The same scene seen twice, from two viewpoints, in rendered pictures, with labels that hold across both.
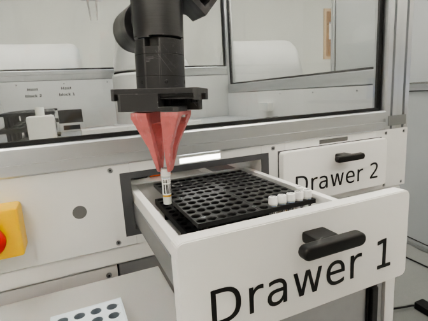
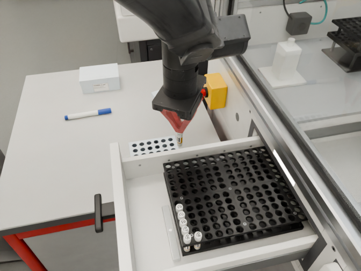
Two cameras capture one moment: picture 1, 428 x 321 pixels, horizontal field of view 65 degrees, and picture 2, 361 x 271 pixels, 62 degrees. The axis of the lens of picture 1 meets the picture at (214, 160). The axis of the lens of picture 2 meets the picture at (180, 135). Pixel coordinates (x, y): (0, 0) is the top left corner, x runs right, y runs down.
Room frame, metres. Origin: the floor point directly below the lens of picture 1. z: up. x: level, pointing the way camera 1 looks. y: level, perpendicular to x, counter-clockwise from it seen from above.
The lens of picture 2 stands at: (0.48, -0.35, 1.36)
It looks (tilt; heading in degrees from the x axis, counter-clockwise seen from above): 45 degrees down; 100
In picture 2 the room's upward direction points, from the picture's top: straight up
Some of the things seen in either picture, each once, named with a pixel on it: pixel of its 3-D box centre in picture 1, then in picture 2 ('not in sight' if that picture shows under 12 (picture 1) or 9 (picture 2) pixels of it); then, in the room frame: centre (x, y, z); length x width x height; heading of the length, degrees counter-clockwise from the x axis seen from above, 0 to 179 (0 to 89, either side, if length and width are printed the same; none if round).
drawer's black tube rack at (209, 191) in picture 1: (225, 209); (228, 198); (0.51, -0.01, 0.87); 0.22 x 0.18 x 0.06; 23
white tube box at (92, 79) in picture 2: not in sight; (100, 78); (0.06, 0.45, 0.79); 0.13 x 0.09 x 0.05; 23
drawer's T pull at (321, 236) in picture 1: (324, 240); (105, 211); (0.31, -0.10, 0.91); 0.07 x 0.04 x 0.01; 113
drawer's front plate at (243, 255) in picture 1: (306, 258); (123, 217); (0.33, -0.09, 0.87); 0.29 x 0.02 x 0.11; 113
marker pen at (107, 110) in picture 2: not in sight; (88, 113); (0.08, 0.28, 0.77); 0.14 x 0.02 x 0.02; 25
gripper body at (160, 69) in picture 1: (160, 72); (180, 80); (0.41, 0.06, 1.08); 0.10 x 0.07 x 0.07; 80
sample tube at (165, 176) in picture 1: (166, 185); (180, 137); (0.41, 0.06, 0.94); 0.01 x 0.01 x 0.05
